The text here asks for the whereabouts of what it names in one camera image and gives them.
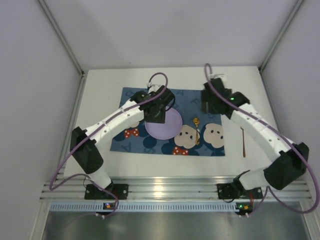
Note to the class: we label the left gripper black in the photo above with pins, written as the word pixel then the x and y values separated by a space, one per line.
pixel 155 116

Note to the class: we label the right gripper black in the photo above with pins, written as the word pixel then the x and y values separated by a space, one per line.
pixel 208 104

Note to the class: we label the purple plastic plate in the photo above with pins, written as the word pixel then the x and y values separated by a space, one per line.
pixel 167 130

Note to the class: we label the gold ornate spoon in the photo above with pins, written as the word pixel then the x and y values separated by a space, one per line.
pixel 196 122

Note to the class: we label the blue cartoon mouse placemat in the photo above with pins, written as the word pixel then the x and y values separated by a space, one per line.
pixel 136 139

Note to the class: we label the copper fork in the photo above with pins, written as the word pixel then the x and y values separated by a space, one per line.
pixel 243 143

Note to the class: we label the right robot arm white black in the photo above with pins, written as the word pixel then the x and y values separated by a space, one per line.
pixel 285 166

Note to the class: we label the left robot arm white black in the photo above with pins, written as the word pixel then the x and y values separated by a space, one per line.
pixel 86 144

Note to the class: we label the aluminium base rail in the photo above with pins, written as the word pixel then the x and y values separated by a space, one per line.
pixel 150 188

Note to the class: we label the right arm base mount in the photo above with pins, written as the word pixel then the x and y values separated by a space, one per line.
pixel 234 190

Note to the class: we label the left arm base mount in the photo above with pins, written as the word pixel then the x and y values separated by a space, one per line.
pixel 118 190

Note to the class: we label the perforated cable duct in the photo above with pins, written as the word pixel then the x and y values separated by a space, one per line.
pixel 149 207

